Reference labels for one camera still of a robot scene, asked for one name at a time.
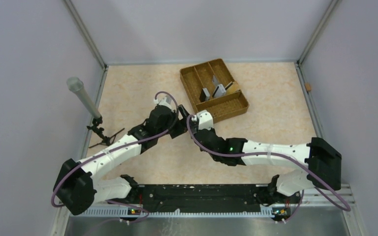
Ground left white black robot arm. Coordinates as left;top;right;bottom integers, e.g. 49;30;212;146
51;105;189;215

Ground gold card in tray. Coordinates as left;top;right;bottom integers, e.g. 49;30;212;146
225;81;240;95

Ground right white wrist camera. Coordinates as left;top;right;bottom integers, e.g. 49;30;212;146
190;110;214;132

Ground small brown block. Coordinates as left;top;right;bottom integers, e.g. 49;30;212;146
304;83;312;92

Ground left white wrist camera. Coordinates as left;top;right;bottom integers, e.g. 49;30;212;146
154;95;174;110

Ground silver card in tray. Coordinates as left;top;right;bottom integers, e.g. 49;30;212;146
212;84;226;98

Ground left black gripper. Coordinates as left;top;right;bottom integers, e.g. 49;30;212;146
157;105;200;139

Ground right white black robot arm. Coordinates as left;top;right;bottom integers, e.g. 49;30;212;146
191;128;342;203

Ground woven brown divided tray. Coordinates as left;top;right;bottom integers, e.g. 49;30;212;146
180;59;249;123

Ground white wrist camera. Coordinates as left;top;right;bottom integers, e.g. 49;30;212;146
154;95;174;110
190;110;214;132

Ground dark grey credit card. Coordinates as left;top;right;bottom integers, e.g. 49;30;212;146
199;88;210;102

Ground grey microphone on tripod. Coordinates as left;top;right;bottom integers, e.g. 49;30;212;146
66;77;123;148

